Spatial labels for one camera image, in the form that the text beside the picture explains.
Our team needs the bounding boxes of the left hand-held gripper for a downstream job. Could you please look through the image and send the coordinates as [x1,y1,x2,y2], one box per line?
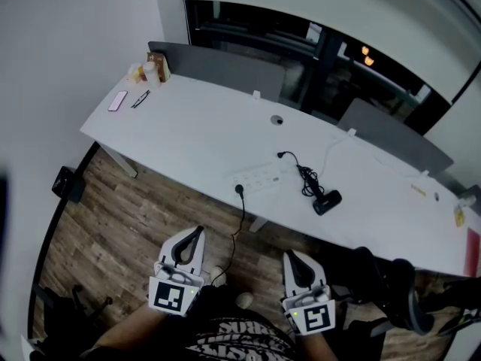
[147,226,207,319]

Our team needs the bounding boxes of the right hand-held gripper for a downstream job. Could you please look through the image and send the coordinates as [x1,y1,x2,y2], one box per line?
[281,249,337,337]

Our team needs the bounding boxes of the white power strip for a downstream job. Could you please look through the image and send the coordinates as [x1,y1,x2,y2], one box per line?
[225,161,289,195]

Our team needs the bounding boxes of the person's left forearm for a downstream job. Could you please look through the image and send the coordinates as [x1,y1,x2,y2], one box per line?
[89,305,171,357]

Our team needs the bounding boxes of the person's right forearm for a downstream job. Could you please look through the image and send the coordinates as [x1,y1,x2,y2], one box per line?
[298,331,340,361]

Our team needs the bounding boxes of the person's white shoe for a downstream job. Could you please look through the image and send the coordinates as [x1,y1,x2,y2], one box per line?
[210,265,228,287]
[235,292,255,310]

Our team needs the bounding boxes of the white desk leg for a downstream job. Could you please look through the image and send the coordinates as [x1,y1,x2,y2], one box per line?
[98,142,140,180]
[248,217,269,234]

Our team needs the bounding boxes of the person's black printed shirt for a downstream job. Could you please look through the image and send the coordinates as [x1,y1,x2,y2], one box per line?
[80,284,304,361]

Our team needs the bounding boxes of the black office chair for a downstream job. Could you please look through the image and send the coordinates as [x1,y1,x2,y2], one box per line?
[319,245,481,338]

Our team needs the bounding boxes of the black chair base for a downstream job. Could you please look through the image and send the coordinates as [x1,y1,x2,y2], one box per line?
[36,284,113,353]

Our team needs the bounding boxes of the black box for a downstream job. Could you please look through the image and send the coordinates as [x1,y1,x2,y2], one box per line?
[51,165,86,204]

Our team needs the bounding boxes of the black glasses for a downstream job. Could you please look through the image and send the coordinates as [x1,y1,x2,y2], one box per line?
[130,89,151,110]

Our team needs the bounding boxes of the pink phone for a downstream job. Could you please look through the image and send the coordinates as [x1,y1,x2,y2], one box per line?
[107,90,129,113]

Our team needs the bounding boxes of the short grey desk partition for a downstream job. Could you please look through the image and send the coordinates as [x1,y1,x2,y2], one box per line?
[337,98,455,177]

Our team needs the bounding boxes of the red folder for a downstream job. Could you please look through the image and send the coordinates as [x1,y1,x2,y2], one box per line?
[463,227,481,278]

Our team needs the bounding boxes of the white plastic bottle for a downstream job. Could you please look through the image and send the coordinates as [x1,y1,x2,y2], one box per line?
[142,61,162,88]

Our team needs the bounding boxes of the clear plastic bag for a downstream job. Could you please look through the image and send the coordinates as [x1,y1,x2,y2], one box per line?
[126,62,144,85]

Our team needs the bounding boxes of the long grey desk partition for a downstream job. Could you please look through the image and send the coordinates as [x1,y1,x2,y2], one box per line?
[147,41,287,104]

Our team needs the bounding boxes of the brown cardboard box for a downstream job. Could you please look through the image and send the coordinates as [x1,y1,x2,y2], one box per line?
[147,51,171,83]

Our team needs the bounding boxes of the dark glass window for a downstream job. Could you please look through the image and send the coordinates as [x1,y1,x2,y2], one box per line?
[183,0,452,136]

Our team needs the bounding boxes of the black cable with plug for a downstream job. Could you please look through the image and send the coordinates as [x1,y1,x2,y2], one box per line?
[209,184,248,287]

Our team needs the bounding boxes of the black adapter with cable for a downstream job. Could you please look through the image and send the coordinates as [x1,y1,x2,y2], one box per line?
[282,150,325,199]

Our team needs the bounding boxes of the white cable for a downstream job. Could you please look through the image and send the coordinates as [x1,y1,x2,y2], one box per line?
[281,132,355,178]

